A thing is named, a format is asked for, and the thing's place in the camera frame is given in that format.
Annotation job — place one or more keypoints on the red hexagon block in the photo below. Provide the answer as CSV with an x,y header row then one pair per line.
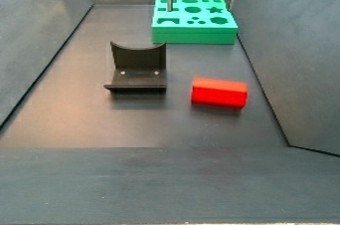
x,y
219,92

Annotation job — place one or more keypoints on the green shape sorter board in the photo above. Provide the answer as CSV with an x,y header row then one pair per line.
x,y
195,22

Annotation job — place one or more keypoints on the black curved cradle stand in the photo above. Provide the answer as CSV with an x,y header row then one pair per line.
x,y
140,68

